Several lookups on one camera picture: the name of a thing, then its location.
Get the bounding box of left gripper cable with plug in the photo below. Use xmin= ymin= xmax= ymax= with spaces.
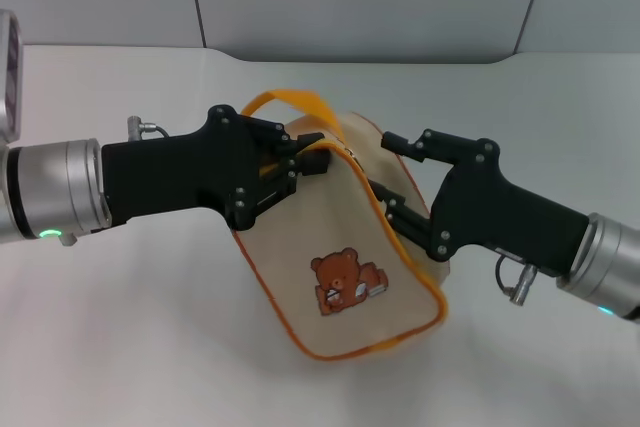
xmin=125 ymin=115 xmax=172 ymax=141

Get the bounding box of gripper cable with plug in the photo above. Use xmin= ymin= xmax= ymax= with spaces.
xmin=125 ymin=115 xmax=172 ymax=141
xmin=493 ymin=250 xmax=540 ymax=306

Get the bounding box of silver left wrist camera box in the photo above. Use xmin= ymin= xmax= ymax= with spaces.
xmin=0 ymin=8 xmax=24 ymax=144

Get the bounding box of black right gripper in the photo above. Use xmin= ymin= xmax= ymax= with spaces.
xmin=368 ymin=128 xmax=591 ymax=279

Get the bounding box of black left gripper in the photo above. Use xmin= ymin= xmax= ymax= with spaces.
xmin=101 ymin=104 xmax=332 ymax=229

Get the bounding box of right gripper cable with plug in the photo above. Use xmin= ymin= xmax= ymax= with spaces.
xmin=493 ymin=250 xmax=540 ymax=306

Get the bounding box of beige orange-trimmed bear food bag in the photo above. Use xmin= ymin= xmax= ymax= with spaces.
xmin=234 ymin=89 xmax=450 ymax=364

